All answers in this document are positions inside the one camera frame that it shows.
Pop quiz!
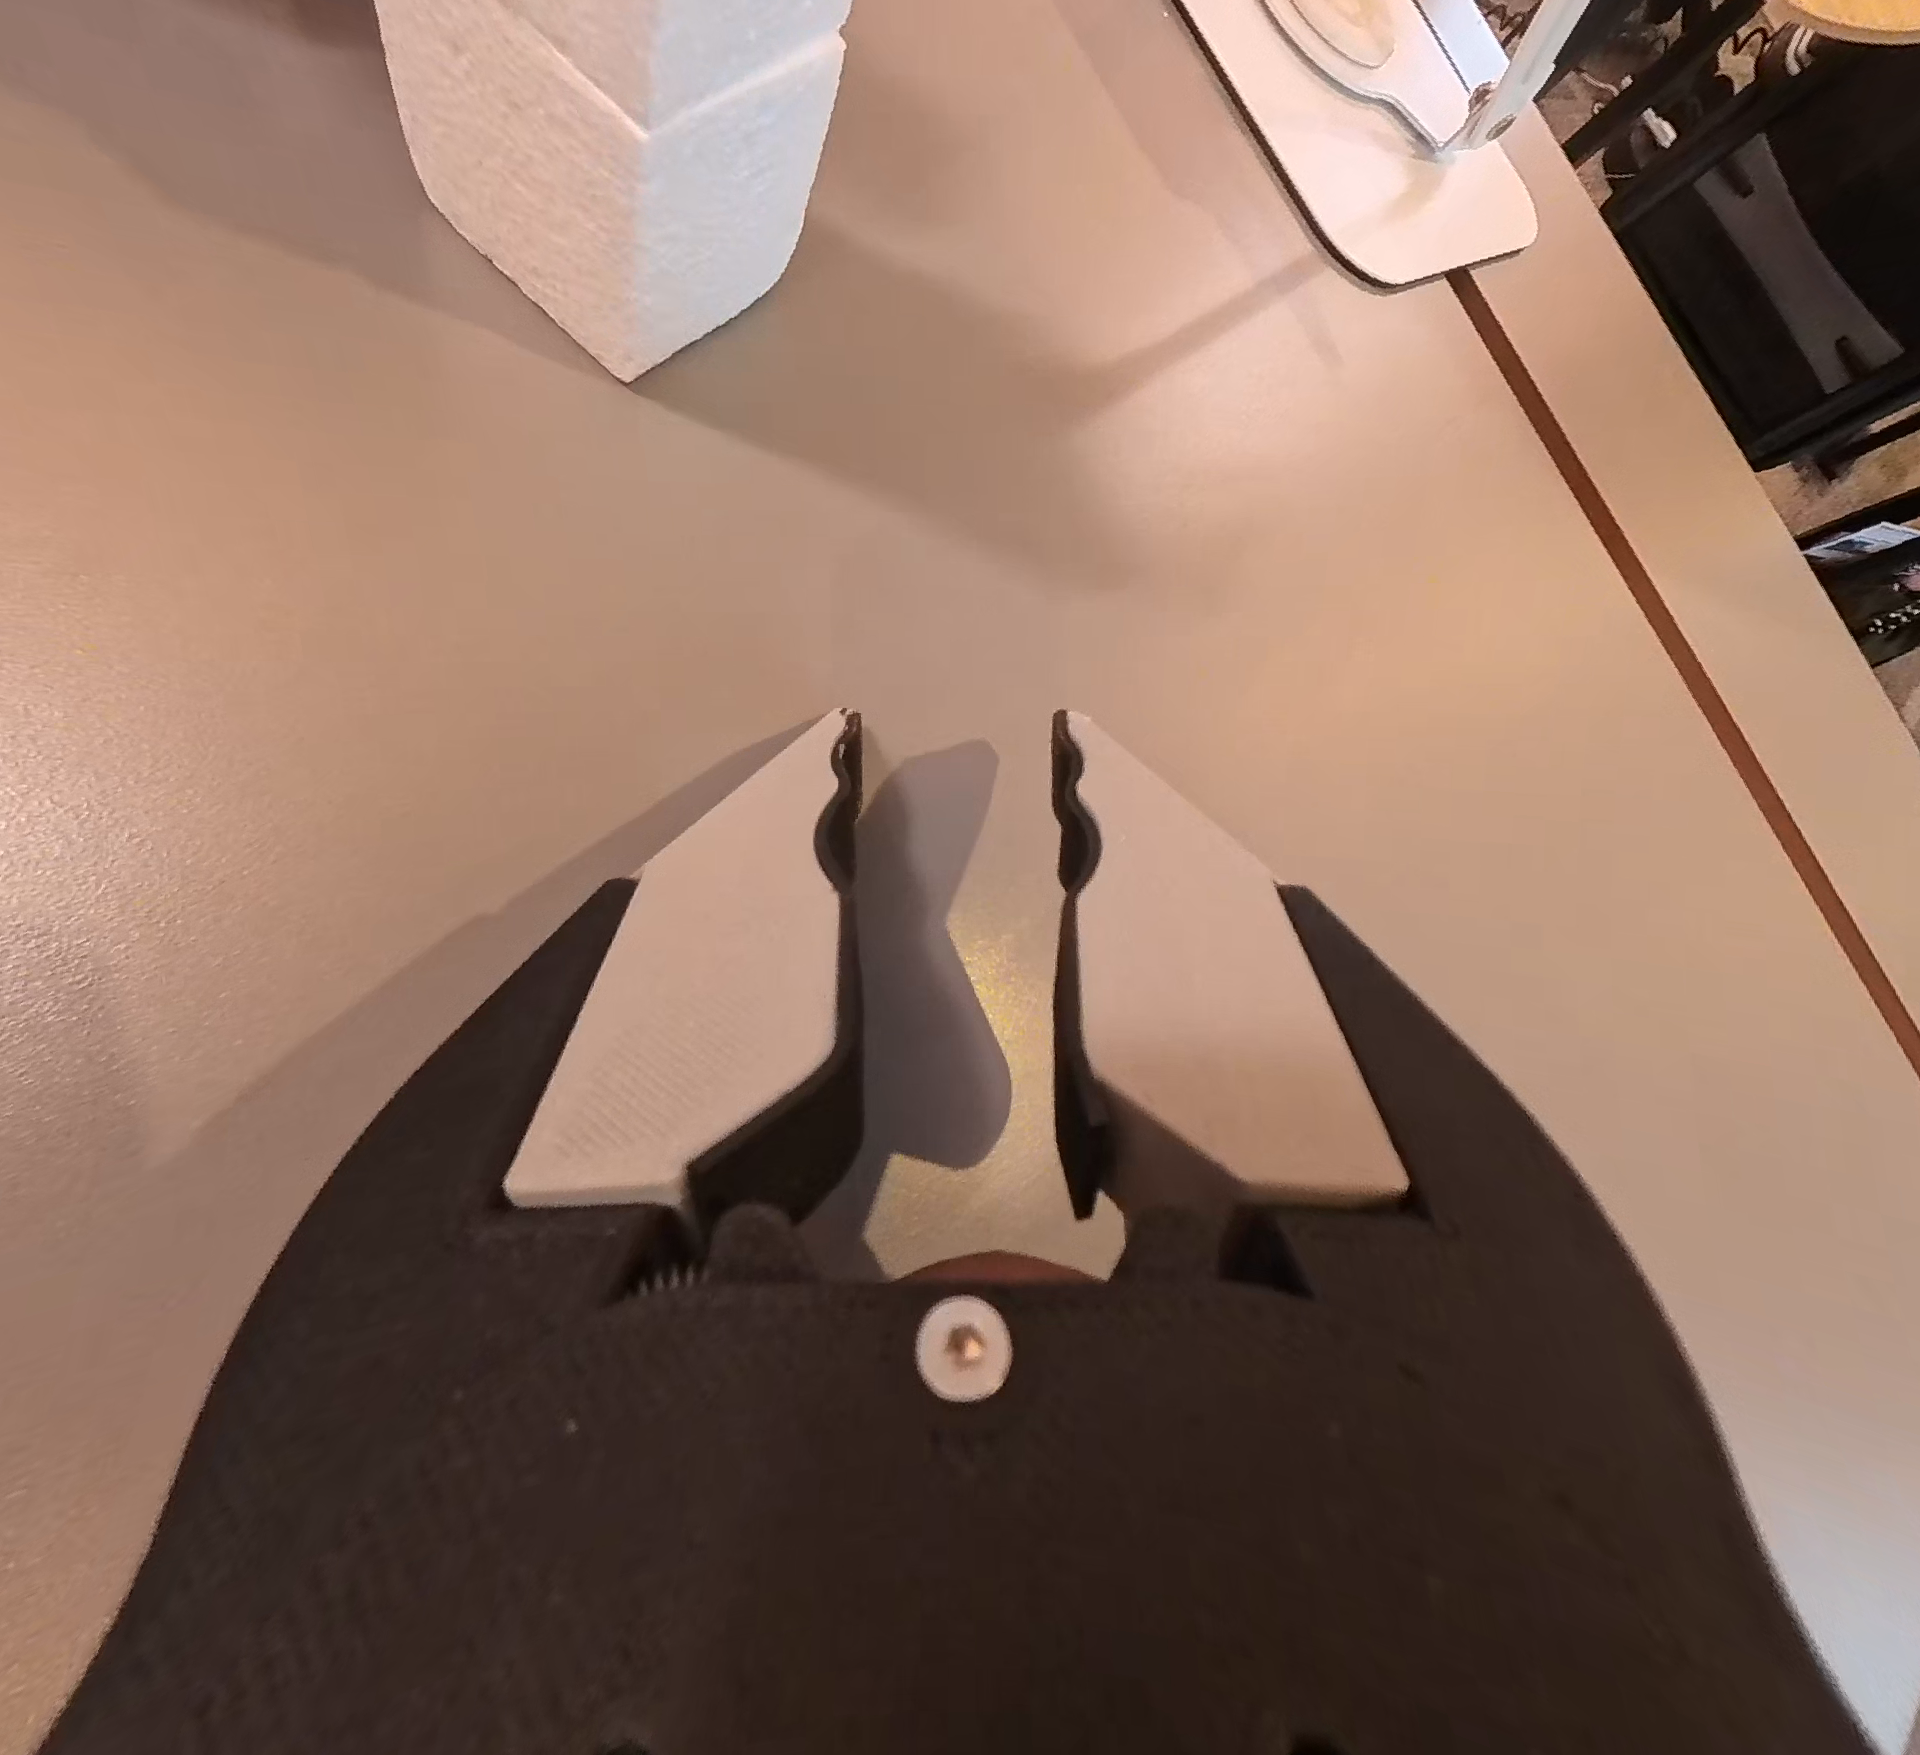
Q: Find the black office chair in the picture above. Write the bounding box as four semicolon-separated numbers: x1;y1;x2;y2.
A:
1597;61;1920;474

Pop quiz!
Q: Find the black printed bag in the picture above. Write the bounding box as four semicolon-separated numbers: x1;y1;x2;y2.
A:
1798;516;1920;678

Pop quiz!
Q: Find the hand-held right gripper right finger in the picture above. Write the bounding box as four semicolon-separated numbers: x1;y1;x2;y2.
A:
1053;708;1411;1221

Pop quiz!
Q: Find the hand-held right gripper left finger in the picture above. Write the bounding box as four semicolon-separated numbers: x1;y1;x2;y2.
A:
502;708;871;1226

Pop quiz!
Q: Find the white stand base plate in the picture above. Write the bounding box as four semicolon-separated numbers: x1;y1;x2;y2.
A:
1073;0;1540;286

